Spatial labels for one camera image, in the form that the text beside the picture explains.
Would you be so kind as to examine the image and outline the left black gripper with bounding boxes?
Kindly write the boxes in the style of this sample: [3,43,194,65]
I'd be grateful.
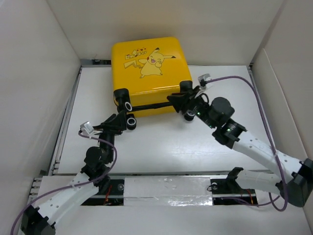
[92,110,126,162]

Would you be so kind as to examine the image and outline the white foam cover panel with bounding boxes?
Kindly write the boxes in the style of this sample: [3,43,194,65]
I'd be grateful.
[123,176,213,207]

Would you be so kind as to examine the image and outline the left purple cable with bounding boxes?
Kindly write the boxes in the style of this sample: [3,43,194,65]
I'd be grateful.
[11,129,117,235]

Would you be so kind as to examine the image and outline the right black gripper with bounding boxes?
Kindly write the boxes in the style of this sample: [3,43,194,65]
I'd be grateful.
[165,86,216,129]

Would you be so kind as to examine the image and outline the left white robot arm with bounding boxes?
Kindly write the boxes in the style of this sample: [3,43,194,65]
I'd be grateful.
[21,111,127,235]

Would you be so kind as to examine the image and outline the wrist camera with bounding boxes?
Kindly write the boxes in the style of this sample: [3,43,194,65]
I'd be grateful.
[196,73,212,96]
[80,121,98,137]

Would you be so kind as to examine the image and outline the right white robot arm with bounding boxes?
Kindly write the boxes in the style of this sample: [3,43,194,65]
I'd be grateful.
[167,92,313,207]

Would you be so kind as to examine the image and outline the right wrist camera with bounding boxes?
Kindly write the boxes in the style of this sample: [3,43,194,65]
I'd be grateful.
[196,73,212,96]

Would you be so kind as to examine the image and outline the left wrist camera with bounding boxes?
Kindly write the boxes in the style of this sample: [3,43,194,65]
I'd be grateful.
[80,121,98,137]

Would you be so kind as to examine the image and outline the yellow cartoon suitcase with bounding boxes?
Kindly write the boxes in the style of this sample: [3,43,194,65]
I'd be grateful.
[111,37,193,130]

